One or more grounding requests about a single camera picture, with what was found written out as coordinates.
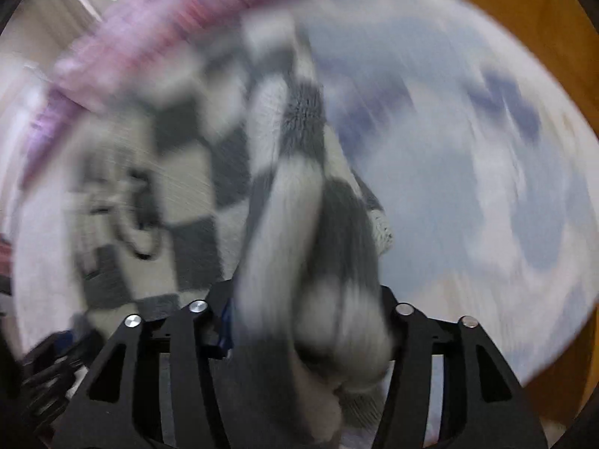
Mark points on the wooden headboard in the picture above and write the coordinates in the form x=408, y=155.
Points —
x=563, y=35

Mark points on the white patterned bed sheet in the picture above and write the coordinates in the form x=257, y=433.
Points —
x=489, y=211

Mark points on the purple floral quilt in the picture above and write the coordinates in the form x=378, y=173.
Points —
x=132, y=35

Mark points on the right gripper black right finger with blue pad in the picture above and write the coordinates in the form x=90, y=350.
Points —
x=483, y=404

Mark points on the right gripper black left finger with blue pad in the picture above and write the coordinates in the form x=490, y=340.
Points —
x=151, y=386

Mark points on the grey white checkered cardigan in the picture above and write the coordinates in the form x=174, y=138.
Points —
x=220, y=164

